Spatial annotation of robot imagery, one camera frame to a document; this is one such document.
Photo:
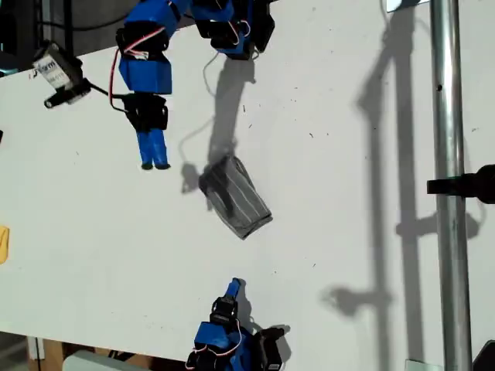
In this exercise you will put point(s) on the yellow object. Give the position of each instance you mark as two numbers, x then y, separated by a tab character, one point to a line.
4	245

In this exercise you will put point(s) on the wooden table leg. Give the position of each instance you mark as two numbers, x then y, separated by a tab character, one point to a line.
50	353

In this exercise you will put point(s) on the black block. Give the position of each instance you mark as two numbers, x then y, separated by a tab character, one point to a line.
485	357

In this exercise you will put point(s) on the black camera box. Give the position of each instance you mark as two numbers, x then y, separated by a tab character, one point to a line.
270	348
56	63

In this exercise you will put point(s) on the black clamp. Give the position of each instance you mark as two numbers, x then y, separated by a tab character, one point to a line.
464	185

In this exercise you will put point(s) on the steel post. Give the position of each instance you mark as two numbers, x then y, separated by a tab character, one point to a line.
450	116

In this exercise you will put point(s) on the black camera stalk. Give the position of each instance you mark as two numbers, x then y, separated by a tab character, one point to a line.
67	94

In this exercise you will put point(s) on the grey striped towel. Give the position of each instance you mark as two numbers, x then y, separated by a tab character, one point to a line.
239	201

